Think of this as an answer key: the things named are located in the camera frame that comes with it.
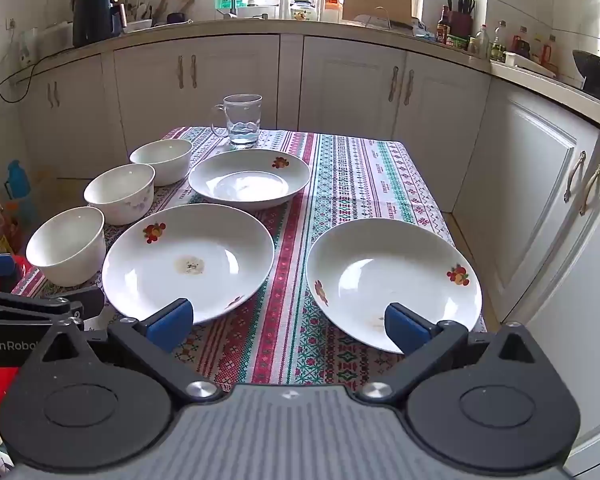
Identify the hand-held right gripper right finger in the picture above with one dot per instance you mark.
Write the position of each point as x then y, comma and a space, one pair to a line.
405, 327

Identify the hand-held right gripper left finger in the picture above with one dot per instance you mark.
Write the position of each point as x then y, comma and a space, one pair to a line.
170, 322

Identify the plain white bowl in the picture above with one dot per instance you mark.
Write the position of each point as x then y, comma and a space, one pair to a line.
65, 255
165, 165

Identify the white plate with flower print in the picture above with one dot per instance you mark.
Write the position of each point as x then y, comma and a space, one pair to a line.
250, 180
190, 240
380, 260

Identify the white bowl with faint print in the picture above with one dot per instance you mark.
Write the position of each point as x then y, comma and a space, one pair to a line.
120, 205

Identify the blue spray bottle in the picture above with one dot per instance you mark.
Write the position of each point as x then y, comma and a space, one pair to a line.
19, 180

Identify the patterned striped tablecloth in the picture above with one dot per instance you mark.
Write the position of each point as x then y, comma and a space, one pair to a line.
290, 260

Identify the clear glass mug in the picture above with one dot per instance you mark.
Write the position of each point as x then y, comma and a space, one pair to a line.
242, 115

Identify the black air fryer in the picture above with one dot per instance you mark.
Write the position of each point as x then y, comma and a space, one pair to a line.
95, 15

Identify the white plastic tray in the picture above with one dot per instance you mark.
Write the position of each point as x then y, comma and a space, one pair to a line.
525, 64

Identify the yellow oil bottle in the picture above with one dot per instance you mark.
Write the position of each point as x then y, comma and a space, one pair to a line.
498, 47

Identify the clear glass bottle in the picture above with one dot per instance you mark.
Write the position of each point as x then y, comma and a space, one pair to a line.
482, 42

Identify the dark sauce bottle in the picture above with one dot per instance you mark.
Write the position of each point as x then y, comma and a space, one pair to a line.
444, 25

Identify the dark knife block with knives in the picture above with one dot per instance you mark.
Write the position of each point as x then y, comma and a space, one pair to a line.
460, 22

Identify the black wok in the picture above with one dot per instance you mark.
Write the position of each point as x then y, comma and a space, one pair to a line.
592, 67

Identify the brown cardboard sheet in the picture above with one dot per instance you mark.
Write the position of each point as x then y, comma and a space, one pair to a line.
375, 2

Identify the glass jar with lid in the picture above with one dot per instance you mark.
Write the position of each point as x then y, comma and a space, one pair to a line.
302, 10

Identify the stack of clear cups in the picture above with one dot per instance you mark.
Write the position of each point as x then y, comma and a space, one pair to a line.
285, 0

